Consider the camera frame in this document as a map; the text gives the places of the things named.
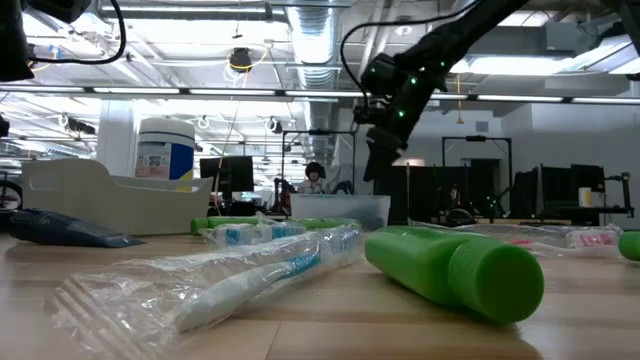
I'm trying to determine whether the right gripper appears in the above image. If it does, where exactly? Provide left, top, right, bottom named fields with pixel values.
left=352, top=52, right=446, bottom=184

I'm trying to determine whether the blue toothbrush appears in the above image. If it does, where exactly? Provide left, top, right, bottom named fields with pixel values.
left=262, top=219, right=310, bottom=242
left=198, top=211, right=269, bottom=248
left=43, top=221, right=367, bottom=354

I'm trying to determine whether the red toothbrush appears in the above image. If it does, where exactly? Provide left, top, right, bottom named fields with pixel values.
left=408, top=221, right=625, bottom=259

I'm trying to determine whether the grey plastic bin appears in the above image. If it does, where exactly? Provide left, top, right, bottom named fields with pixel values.
left=20, top=158, right=215, bottom=237

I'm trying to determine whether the dark toothpaste tube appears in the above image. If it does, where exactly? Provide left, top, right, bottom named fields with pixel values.
left=6, top=207, right=147, bottom=250

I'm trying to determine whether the clear plastic bin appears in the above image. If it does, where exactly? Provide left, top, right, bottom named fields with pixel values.
left=289, top=193, right=392, bottom=233

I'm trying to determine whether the person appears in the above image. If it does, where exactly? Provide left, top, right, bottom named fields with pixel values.
left=296, top=160, right=332, bottom=196

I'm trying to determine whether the black computer monitor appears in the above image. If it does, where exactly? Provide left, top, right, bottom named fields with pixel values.
left=199, top=155, right=256, bottom=194

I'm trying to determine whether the black ceiling device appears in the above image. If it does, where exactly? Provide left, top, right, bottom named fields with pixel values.
left=228, top=46, right=254, bottom=75

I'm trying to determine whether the white wipes canister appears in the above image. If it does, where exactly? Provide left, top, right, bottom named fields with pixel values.
left=134, top=116, right=196, bottom=194

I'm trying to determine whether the black rig frame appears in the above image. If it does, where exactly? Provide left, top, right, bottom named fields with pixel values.
left=441, top=135, right=514, bottom=221
left=281, top=128, right=358, bottom=196

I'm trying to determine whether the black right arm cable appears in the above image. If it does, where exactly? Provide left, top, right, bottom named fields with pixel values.
left=339, top=0, right=484, bottom=109

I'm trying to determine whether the silver ceiling duct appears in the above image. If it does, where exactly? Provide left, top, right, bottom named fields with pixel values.
left=285, top=0, right=347, bottom=169

